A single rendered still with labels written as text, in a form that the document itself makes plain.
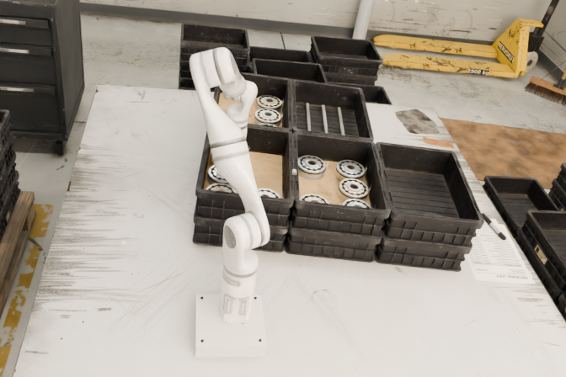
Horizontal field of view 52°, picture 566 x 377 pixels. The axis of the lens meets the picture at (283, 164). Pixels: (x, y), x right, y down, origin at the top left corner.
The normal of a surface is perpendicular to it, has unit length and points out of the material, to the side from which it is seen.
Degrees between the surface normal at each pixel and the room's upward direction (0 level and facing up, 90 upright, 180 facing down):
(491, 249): 0
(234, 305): 87
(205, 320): 4
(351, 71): 90
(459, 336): 0
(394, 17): 90
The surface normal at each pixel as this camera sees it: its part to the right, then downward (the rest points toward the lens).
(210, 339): 0.13, -0.84
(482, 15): 0.11, 0.60
